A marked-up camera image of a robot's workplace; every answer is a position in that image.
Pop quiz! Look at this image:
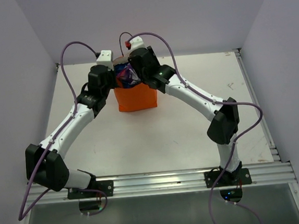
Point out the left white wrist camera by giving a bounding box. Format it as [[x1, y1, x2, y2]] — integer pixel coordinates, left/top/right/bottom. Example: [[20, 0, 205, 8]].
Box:
[[96, 50, 114, 70]]

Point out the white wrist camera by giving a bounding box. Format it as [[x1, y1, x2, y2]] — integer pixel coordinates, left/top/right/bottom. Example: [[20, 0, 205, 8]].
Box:
[[96, 50, 114, 70], [125, 37, 145, 52]]

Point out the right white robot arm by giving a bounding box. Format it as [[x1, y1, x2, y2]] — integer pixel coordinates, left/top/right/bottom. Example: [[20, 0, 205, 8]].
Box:
[[128, 47, 241, 185]]

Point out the aluminium mounting rail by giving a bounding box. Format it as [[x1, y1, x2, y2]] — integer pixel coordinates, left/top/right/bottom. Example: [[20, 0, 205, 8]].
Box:
[[27, 160, 297, 206]]

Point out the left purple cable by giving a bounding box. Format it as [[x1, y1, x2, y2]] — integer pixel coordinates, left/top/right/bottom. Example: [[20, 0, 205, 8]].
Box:
[[3, 39, 112, 221]]

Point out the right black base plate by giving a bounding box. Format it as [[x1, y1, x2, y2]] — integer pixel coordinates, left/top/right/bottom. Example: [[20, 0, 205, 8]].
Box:
[[204, 168, 253, 188]]

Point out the purple snack packet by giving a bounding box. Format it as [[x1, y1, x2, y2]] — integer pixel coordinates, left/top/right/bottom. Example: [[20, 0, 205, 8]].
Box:
[[115, 63, 141, 88]]

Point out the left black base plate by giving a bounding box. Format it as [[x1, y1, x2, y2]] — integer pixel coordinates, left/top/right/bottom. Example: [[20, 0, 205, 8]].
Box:
[[67, 180, 114, 199]]

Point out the blue Burts chip bag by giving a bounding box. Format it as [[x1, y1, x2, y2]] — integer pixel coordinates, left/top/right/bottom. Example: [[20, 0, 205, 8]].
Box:
[[114, 62, 137, 91]]

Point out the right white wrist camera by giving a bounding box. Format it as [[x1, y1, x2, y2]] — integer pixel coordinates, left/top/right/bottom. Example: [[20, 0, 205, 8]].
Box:
[[125, 37, 145, 52]]

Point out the orange paper bag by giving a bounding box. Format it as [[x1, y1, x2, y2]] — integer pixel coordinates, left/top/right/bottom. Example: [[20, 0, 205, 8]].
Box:
[[108, 30, 160, 113]]

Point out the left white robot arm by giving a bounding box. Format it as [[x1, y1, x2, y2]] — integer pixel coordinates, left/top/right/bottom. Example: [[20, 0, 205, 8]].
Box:
[[25, 64, 117, 197]]

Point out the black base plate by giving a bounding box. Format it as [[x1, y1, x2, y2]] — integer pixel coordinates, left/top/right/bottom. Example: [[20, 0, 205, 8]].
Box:
[[67, 180, 114, 199], [204, 168, 253, 188]]

